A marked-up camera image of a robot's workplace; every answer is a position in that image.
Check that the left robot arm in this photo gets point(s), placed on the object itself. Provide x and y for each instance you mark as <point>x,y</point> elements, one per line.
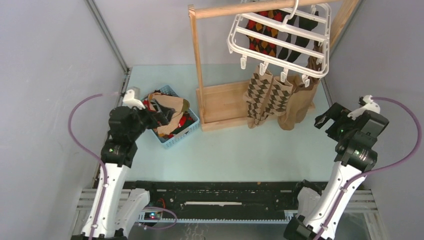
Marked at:
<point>106,221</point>

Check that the plain brown sock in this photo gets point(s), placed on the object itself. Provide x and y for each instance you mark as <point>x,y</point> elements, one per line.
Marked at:
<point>299,102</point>

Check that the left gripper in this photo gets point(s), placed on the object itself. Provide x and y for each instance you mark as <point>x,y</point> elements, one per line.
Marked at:
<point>162,115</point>

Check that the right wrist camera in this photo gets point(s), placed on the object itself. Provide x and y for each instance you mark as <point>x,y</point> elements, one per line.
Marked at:
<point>366,104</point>

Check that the brown striped sock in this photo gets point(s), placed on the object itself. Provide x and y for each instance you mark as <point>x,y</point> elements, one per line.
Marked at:
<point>314,63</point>

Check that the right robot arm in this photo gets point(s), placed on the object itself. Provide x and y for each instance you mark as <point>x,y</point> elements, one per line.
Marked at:
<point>356,132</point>

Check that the white plastic clip hanger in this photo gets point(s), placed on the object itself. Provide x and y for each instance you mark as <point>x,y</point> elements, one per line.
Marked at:
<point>286,59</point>

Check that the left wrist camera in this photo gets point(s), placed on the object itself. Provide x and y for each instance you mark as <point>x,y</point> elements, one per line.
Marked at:
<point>132,98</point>

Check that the wooden hanger rack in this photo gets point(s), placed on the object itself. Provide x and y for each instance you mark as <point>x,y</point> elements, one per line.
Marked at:
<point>221,106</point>

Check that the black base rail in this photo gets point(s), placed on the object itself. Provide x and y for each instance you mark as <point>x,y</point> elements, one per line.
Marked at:
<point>238,201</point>

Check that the blue plastic basket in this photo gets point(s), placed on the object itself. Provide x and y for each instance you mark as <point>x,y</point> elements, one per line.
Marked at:
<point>186,120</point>

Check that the brown argyle sock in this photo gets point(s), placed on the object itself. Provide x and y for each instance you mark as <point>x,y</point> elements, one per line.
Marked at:
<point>277,100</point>
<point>256,97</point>

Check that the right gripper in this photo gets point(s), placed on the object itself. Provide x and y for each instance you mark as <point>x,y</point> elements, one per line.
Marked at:
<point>339,113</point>

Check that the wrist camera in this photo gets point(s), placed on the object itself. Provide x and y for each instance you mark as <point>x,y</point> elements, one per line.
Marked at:
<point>366,104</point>
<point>132,98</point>

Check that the red yellow argyle sock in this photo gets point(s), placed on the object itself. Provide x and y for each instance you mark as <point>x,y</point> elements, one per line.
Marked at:
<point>259,45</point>

